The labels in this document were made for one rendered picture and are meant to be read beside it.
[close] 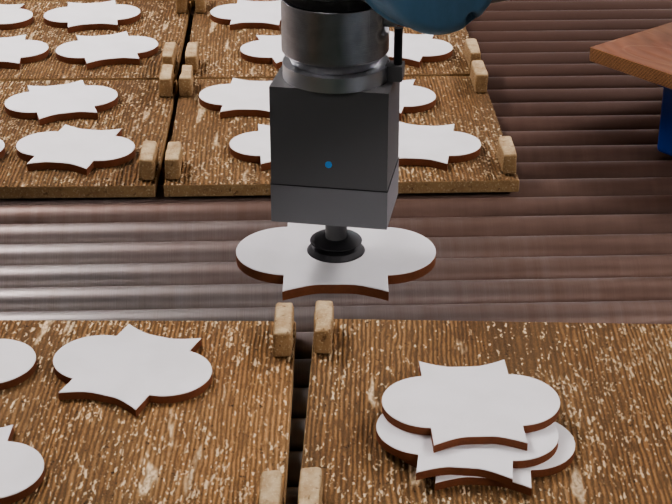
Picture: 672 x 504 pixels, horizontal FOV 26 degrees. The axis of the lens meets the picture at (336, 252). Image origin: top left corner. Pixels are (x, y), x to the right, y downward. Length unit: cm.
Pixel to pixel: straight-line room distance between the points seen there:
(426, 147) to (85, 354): 58
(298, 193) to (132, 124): 84
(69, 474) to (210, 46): 105
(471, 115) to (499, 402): 71
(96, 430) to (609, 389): 45
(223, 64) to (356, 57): 107
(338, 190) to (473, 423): 27
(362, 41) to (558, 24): 133
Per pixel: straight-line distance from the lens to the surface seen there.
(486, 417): 121
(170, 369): 130
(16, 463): 120
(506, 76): 209
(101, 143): 178
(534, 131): 187
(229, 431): 123
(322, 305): 136
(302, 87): 100
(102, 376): 130
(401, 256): 108
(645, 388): 131
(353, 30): 98
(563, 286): 150
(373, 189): 102
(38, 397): 130
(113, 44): 212
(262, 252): 108
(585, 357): 135
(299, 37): 99
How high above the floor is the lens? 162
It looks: 27 degrees down
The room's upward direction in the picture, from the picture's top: straight up
